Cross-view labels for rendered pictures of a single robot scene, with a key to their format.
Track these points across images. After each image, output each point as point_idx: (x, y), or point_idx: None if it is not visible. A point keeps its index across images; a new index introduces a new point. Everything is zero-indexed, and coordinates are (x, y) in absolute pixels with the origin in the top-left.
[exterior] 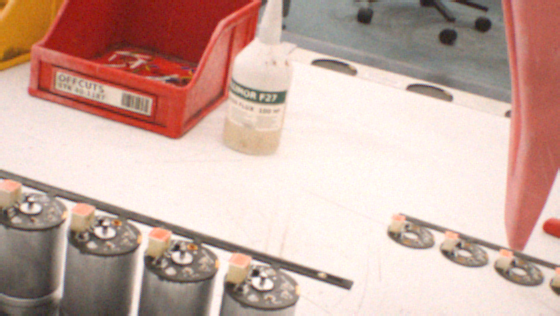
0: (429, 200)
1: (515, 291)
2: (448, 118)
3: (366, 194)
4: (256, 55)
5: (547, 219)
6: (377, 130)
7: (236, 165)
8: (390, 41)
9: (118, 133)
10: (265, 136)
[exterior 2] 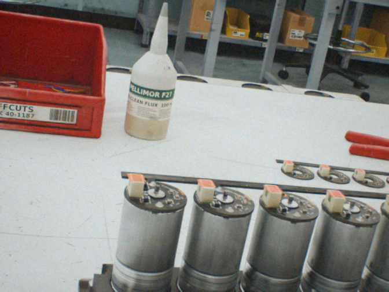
0: (278, 148)
1: (380, 192)
2: (227, 94)
3: (245, 152)
4: (156, 64)
5: (352, 145)
6: (201, 109)
7: (155, 149)
8: None
9: (57, 142)
10: (164, 124)
